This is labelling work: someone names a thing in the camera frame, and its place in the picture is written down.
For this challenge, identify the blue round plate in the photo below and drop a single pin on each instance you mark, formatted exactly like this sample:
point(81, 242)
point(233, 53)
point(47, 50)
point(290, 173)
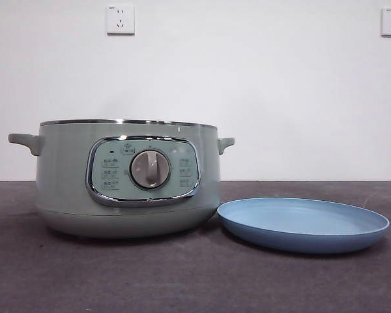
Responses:
point(299, 216)

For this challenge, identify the pale green electric steamer pot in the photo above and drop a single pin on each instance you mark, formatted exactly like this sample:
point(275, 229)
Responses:
point(65, 163)

